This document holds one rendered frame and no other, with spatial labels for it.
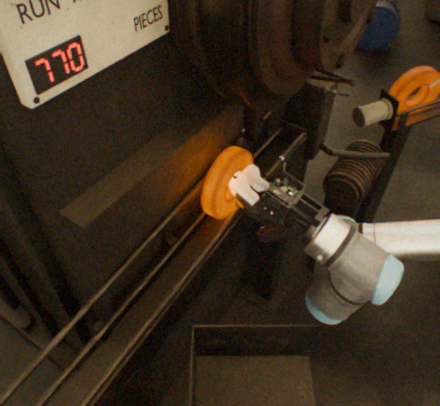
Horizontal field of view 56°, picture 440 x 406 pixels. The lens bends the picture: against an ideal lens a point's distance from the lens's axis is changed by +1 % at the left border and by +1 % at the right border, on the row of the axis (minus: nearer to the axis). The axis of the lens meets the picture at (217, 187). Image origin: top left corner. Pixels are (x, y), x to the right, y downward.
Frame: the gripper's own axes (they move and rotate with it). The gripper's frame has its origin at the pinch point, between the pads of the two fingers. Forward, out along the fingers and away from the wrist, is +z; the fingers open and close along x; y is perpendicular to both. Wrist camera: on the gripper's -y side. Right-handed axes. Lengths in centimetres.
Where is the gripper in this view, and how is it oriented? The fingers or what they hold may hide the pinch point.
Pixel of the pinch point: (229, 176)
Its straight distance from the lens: 84.1
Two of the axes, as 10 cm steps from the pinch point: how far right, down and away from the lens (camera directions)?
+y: 2.2, -5.6, -8.0
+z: -7.9, -5.8, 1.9
